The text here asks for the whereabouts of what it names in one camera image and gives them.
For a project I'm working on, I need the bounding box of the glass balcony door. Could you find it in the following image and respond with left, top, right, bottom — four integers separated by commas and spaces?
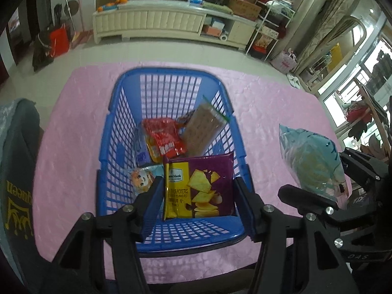
318, 6, 392, 135

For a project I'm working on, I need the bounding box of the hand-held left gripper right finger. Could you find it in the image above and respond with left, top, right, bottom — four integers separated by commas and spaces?
233, 177, 362, 294

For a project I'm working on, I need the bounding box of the broom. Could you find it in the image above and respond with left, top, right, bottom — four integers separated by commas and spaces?
70, 0, 89, 49

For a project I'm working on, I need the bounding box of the black bag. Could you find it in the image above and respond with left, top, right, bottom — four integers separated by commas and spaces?
32, 29, 54, 72

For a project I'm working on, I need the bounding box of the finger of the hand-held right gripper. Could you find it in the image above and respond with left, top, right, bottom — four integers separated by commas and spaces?
338, 147, 392, 184
277, 184, 340, 221

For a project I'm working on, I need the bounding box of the green folded cloth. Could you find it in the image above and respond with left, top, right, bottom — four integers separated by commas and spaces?
202, 1, 235, 15

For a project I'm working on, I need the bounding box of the beige patterned curtain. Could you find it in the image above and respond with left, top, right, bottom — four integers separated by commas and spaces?
295, 0, 363, 74

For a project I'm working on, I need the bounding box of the blue cartoon snack packet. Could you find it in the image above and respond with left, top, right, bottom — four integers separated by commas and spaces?
125, 164, 164, 195

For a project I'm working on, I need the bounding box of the round brown wall disc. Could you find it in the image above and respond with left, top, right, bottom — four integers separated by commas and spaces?
64, 0, 81, 16

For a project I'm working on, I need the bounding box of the wooden clothes rack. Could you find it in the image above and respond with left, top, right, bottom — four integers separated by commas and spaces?
355, 83, 392, 160

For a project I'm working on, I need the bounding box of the white metal rack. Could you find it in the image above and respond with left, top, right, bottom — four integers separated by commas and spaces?
246, 0, 296, 62

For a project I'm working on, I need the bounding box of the pink quilted blanket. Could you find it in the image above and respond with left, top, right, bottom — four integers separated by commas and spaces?
35, 61, 353, 285

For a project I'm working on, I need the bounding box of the silver tower air conditioner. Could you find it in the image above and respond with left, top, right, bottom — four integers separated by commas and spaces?
283, 0, 336, 52

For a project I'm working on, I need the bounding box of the purple gum tube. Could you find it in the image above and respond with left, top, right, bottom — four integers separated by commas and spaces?
135, 129, 152, 167

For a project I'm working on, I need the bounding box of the cream TV cabinet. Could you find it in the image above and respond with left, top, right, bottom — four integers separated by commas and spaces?
93, 0, 258, 51

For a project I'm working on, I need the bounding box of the red paper bag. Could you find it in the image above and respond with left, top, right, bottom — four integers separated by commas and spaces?
49, 24, 70, 57

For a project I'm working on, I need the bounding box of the blue plastic basket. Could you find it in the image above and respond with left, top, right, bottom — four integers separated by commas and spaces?
96, 67, 250, 253

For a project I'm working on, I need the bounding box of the brown cardboard box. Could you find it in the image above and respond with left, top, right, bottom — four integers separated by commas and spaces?
228, 0, 262, 22

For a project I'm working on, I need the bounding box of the red garment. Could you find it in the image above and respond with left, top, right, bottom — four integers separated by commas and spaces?
344, 101, 372, 126

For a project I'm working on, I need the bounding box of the large red snack packet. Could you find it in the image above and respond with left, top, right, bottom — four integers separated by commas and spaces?
141, 117, 187, 163

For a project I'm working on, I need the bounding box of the purple cracker packet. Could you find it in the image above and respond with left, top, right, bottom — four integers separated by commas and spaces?
162, 151, 236, 221

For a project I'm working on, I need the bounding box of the light blue bread packet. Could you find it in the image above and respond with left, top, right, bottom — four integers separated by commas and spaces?
279, 124, 351, 203

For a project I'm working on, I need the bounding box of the bunch of oranges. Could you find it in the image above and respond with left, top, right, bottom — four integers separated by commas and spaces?
97, 0, 127, 12

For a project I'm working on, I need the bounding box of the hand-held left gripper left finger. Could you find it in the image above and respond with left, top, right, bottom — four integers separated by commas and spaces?
40, 176, 166, 294

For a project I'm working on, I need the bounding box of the clear cracker pack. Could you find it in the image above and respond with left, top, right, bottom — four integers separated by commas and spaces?
179, 95, 230, 157

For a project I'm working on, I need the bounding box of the orange printed bag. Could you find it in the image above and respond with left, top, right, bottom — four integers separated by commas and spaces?
254, 34, 274, 49

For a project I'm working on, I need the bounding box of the pink gift bag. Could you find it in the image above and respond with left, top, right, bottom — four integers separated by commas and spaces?
271, 49, 297, 74

